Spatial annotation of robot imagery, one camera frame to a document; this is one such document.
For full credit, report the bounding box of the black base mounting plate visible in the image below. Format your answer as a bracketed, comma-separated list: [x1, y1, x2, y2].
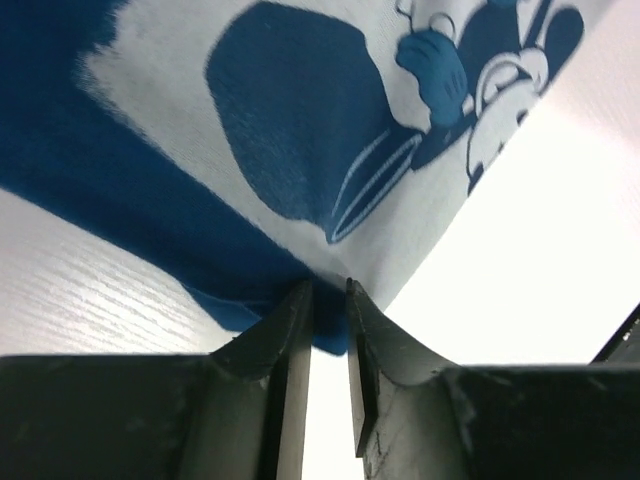
[592, 306, 640, 364]

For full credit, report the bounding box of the dark blue printed t-shirt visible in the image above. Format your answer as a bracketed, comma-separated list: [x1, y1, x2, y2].
[1, 1, 609, 355]

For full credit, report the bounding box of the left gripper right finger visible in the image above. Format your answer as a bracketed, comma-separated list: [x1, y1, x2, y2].
[346, 280, 639, 479]

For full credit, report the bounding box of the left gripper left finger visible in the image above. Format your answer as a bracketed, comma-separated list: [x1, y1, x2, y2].
[1, 282, 313, 479]

